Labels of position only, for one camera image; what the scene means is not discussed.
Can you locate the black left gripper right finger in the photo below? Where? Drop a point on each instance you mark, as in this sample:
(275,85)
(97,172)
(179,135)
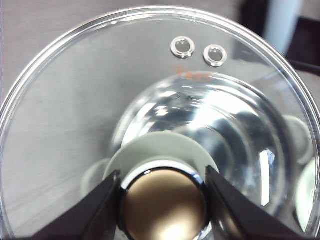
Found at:
(235,216)

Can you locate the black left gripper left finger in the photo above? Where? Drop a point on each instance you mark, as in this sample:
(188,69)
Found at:
(95,218)

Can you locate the glass steamer lid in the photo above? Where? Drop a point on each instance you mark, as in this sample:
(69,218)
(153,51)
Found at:
(59,116)

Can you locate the green electric steamer pot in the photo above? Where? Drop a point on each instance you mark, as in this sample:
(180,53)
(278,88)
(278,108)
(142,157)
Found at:
(210,121)

